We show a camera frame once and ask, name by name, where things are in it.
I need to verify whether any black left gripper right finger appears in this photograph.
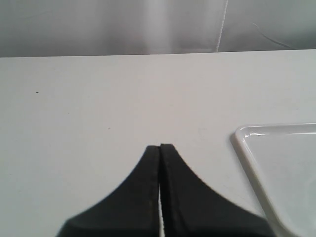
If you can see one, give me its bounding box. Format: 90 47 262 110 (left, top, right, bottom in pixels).
159 144 273 237

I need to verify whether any white rectangular plastic tray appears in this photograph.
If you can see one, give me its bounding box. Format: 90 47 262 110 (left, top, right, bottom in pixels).
232 123 316 237

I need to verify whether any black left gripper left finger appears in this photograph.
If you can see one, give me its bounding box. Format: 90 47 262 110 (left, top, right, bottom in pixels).
58 146 160 237

